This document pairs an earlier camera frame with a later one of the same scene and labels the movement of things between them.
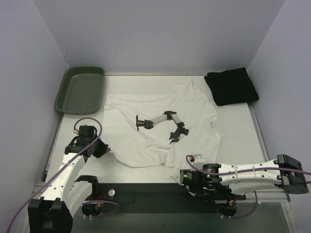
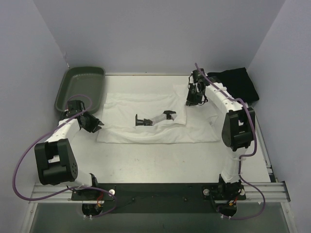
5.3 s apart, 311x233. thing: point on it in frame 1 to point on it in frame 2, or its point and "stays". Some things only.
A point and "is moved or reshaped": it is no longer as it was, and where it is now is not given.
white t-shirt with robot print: x=163 y=130 is moved or reshaped
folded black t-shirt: x=232 y=87 stays
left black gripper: x=102 y=149 to x=92 y=123
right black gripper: x=183 y=177 to x=192 y=96
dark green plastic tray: x=82 y=91 stays
